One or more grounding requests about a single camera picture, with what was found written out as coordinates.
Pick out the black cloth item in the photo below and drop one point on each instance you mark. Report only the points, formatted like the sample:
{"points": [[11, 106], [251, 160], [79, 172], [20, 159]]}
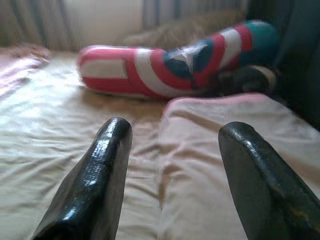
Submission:
{"points": [[245, 80]]}

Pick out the red white striped bolster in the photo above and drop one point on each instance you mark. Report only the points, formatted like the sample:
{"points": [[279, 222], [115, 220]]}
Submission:
{"points": [[150, 70]]}

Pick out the dark blue furniture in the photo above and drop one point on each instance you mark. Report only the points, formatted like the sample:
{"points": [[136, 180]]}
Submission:
{"points": [[300, 62]]}

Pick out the pink cartoon print blanket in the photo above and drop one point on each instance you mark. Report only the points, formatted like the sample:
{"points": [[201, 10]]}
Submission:
{"points": [[17, 65]]}

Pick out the beige pillow pink edge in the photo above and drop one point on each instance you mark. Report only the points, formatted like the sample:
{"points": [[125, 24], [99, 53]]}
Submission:
{"points": [[195, 150]]}

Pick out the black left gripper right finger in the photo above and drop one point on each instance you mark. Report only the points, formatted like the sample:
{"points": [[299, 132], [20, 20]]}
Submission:
{"points": [[257, 187]]}

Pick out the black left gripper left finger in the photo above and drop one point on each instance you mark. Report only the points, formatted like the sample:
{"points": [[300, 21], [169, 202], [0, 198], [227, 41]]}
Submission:
{"points": [[95, 180]]}

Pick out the grey curtain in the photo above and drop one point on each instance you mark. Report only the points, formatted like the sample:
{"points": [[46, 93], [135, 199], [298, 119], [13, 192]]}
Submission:
{"points": [[175, 11], [32, 22]]}

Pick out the beige floral bed sheet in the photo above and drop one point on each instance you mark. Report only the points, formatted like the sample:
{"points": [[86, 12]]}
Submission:
{"points": [[50, 125]]}

